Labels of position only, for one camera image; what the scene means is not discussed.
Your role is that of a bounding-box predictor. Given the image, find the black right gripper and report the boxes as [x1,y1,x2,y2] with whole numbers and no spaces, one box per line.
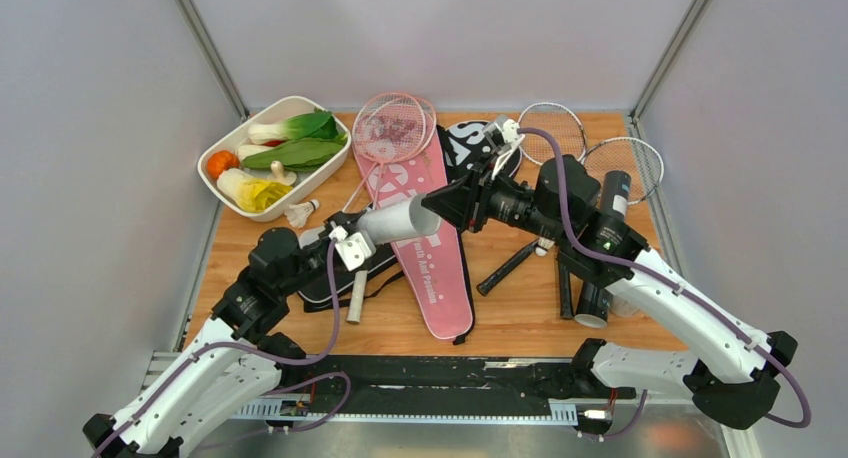
[421,153,566,244]

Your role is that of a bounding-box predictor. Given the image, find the white shuttlecock tube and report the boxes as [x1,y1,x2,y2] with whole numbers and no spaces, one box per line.
[355,195,442,245]

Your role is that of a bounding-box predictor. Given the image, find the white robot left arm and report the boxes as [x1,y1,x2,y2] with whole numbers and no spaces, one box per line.
[83,210,379,457]

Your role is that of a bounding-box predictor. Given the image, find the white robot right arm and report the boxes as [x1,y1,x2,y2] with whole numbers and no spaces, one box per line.
[423,155,798,430]

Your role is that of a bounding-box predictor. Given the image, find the pink badminton racket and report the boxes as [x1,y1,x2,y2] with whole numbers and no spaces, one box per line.
[342,92,427,324]
[352,92,436,165]

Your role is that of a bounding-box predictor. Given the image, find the white shuttlecock near tray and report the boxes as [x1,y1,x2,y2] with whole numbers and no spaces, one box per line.
[284,199,320,229]

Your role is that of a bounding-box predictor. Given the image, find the black racket cover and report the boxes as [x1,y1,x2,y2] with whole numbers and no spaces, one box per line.
[298,120,491,313]

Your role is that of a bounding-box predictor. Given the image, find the pink racket cover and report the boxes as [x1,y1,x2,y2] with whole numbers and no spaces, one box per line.
[355,134,474,344]

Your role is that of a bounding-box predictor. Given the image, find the beige mushroom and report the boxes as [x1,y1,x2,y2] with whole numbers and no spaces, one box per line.
[270,161,298,187]

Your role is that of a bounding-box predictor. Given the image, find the green leafy vegetable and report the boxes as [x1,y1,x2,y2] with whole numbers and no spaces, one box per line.
[241,134,348,171]

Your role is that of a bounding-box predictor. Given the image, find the yellow napa cabbage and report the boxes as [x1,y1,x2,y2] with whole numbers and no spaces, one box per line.
[216,168,293,213]

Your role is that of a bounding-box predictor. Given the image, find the green bok choy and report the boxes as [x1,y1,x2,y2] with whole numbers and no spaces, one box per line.
[247,110,335,144]

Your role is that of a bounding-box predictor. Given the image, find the white racket left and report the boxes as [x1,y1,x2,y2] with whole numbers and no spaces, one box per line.
[476,102,587,296]

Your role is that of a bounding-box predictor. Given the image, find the white racket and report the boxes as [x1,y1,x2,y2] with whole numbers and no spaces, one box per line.
[476,102,587,296]
[555,137,665,321]

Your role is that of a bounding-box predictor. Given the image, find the black shuttlecock tube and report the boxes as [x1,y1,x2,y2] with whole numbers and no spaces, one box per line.
[574,170,632,329]

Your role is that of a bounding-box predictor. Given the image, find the white racket right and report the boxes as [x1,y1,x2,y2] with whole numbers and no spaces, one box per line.
[555,137,665,321]

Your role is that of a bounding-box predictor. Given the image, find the white tube cap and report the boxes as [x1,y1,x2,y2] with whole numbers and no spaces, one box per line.
[610,296,640,318]

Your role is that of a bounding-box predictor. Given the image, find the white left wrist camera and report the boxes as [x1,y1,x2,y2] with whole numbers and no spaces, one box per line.
[329,226,376,271]

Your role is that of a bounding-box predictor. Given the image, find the white shuttlecock on handle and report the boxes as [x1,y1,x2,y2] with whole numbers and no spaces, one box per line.
[534,237,555,257]

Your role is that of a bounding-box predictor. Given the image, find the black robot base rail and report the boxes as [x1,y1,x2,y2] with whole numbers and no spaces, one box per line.
[281,355,614,417]

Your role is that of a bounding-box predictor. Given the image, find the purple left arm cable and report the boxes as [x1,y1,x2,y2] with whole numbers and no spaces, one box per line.
[92,239,352,458]

